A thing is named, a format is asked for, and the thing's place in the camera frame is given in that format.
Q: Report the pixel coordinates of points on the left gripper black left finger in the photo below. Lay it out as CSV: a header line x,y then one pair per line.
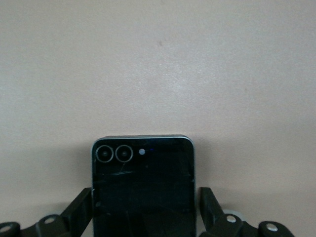
x,y
79,209

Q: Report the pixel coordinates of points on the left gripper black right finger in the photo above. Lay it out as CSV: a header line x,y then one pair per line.
x,y
209,209

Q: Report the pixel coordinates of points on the black flip phone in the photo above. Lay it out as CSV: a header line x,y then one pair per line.
x,y
143,192

